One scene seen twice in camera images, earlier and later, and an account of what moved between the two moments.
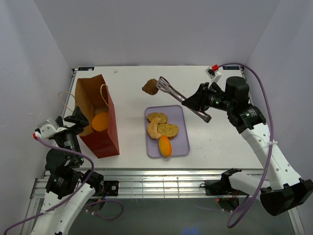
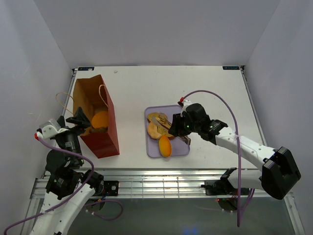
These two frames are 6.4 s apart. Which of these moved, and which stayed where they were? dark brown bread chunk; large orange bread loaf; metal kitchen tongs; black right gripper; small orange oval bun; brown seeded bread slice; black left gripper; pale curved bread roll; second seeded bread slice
Moved: black right gripper; dark brown bread chunk; metal kitchen tongs
Stayed: brown seeded bread slice; second seeded bread slice; pale curved bread roll; black left gripper; large orange bread loaf; small orange oval bun
